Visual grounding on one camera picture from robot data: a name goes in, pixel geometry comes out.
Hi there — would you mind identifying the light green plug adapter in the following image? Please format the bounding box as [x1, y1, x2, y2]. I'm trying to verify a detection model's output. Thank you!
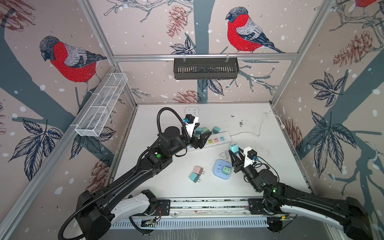
[222, 167, 231, 175]

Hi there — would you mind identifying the blue rounded power strip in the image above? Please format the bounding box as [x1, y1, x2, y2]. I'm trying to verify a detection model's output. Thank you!
[213, 159, 232, 180]

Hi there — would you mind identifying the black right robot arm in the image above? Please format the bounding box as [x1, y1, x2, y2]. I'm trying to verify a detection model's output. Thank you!
[229, 148, 374, 240]

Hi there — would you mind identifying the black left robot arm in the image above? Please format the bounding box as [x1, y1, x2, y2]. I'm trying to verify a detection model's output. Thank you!
[58, 107, 212, 240]

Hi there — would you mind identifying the green plug adapter middle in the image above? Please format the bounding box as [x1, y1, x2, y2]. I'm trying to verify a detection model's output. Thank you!
[202, 127, 210, 134]

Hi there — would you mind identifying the pink plug adapter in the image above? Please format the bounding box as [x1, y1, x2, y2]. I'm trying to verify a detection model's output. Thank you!
[194, 166, 205, 176]

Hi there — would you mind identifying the white square power strip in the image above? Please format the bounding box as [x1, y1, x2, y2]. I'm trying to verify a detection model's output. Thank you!
[185, 107, 199, 117]

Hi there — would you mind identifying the white long power strip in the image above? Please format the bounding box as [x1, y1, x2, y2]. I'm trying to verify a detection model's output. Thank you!
[187, 132, 232, 152]

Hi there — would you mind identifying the teal green front adapter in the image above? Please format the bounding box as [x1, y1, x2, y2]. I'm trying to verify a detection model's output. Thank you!
[189, 172, 200, 183]

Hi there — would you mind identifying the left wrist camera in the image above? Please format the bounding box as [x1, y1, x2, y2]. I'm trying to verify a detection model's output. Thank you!
[183, 120, 198, 137]

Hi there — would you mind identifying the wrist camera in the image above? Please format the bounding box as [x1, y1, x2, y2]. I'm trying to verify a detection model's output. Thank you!
[183, 120, 198, 137]
[243, 147, 258, 168]

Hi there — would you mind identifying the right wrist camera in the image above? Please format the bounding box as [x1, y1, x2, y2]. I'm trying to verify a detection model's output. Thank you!
[243, 147, 258, 168]

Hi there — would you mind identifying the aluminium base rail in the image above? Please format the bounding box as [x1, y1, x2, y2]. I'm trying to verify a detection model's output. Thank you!
[107, 196, 301, 230]

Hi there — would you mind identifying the black hanging wire basket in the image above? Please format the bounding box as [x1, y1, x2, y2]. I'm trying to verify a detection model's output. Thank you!
[174, 58, 239, 80]

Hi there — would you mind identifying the white power strip cable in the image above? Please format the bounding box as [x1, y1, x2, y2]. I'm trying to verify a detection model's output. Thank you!
[229, 112, 286, 137]

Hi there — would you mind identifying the white mesh wall shelf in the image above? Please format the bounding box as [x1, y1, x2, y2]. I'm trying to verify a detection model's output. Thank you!
[75, 73, 128, 137]

